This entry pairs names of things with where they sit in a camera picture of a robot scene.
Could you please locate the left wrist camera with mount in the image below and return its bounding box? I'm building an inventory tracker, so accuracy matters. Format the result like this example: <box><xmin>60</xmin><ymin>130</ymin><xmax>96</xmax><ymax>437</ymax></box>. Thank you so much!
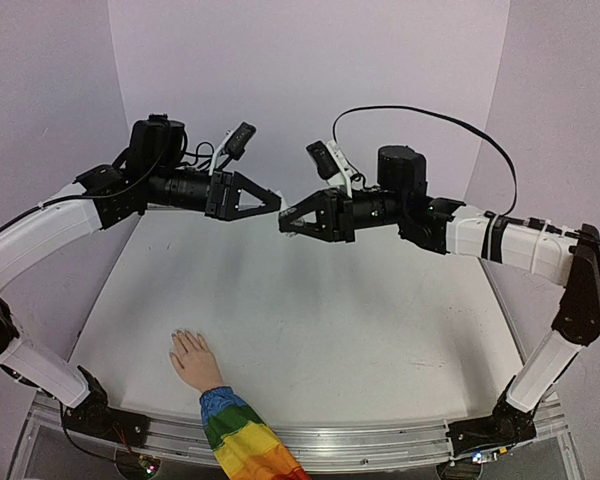
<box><xmin>208</xmin><ymin>122</ymin><xmax>257</xmax><ymax>175</ymax></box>

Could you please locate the rainbow striped sleeve forearm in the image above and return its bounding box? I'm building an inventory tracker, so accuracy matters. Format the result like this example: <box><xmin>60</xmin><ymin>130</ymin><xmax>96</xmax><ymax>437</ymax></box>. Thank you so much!
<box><xmin>200</xmin><ymin>387</ymin><xmax>310</xmax><ymax>480</ymax></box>

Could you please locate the black right camera cable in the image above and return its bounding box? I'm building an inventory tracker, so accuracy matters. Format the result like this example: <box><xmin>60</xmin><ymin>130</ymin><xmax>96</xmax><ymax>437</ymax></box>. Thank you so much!
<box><xmin>332</xmin><ymin>104</ymin><xmax>520</xmax><ymax>216</ymax></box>

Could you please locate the clear nail polish bottle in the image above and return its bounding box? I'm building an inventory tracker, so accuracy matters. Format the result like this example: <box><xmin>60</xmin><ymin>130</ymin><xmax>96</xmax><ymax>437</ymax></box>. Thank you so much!
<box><xmin>279</xmin><ymin>207</ymin><xmax>307</xmax><ymax>237</ymax></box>

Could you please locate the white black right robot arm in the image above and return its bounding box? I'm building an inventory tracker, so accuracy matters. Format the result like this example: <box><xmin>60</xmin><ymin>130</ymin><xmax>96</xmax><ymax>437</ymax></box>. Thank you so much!
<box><xmin>278</xmin><ymin>141</ymin><xmax>600</xmax><ymax>458</ymax></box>

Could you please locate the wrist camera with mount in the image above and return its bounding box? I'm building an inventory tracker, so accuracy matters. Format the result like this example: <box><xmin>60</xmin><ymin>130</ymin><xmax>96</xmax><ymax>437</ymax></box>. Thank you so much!
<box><xmin>306</xmin><ymin>140</ymin><xmax>359</xmax><ymax>198</ymax></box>
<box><xmin>208</xmin><ymin>122</ymin><xmax>257</xmax><ymax>175</ymax></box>

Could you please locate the aluminium front frame rail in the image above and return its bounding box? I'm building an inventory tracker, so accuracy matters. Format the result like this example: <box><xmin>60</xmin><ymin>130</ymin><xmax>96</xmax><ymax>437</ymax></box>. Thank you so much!
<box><xmin>9</xmin><ymin>394</ymin><xmax>583</xmax><ymax>479</ymax></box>

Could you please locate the mannequin hand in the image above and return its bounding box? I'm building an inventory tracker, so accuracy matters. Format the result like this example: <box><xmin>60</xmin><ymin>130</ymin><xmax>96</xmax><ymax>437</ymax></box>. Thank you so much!
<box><xmin>169</xmin><ymin>330</ymin><xmax>227</xmax><ymax>394</ymax></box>

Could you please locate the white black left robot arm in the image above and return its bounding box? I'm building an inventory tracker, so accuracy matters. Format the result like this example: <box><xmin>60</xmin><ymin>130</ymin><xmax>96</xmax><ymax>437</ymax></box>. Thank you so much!
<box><xmin>0</xmin><ymin>114</ymin><xmax>281</xmax><ymax>447</ymax></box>

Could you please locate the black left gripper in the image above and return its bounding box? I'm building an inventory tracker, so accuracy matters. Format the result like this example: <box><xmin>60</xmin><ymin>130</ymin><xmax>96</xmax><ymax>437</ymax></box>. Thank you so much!
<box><xmin>149</xmin><ymin>163</ymin><xmax>286</xmax><ymax>220</ymax></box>

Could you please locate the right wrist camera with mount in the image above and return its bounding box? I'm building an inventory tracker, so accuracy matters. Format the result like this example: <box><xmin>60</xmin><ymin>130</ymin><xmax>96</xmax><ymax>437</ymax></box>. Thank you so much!
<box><xmin>306</xmin><ymin>140</ymin><xmax>359</xmax><ymax>198</ymax></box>

